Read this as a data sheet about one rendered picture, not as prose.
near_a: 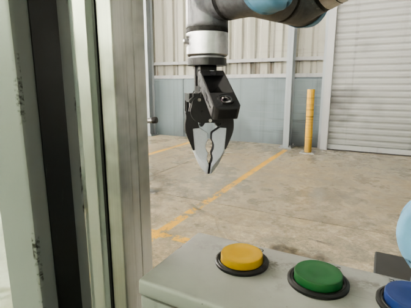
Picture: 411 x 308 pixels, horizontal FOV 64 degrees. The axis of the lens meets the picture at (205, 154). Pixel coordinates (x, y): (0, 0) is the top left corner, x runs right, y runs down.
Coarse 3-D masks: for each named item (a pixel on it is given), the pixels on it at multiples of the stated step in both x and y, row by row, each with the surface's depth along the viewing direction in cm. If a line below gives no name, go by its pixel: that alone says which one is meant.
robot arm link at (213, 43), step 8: (192, 32) 57; (200, 32) 56; (208, 32) 56; (216, 32) 56; (224, 32) 57; (184, 40) 58; (192, 40) 57; (200, 40) 56; (208, 40) 56; (216, 40) 56; (224, 40) 57; (192, 48) 57; (200, 48) 56; (208, 48) 56; (216, 48) 57; (224, 48) 58; (192, 56) 59; (200, 56) 57; (208, 56) 57; (216, 56) 57; (224, 56) 60
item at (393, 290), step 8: (400, 280) 27; (392, 288) 26; (400, 288) 26; (408, 288) 26; (384, 296) 26; (392, 296) 25; (400, 296) 25; (408, 296) 25; (392, 304) 25; (400, 304) 24; (408, 304) 24
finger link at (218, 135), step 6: (216, 126) 63; (210, 132) 62; (216, 132) 61; (222, 132) 61; (210, 138) 62; (216, 138) 61; (222, 138) 61; (216, 144) 61; (222, 144) 61; (210, 150) 62; (216, 150) 61; (222, 150) 62; (216, 156) 62; (210, 162) 62; (216, 162) 62; (210, 168) 62
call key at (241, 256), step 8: (224, 248) 32; (232, 248) 32; (240, 248) 32; (248, 248) 32; (256, 248) 32; (224, 256) 31; (232, 256) 31; (240, 256) 31; (248, 256) 31; (256, 256) 31; (224, 264) 31; (232, 264) 30; (240, 264) 30; (248, 264) 30; (256, 264) 30
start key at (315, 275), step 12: (300, 264) 29; (312, 264) 29; (324, 264) 29; (300, 276) 28; (312, 276) 28; (324, 276) 28; (336, 276) 28; (312, 288) 27; (324, 288) 26; (336, 288) 27
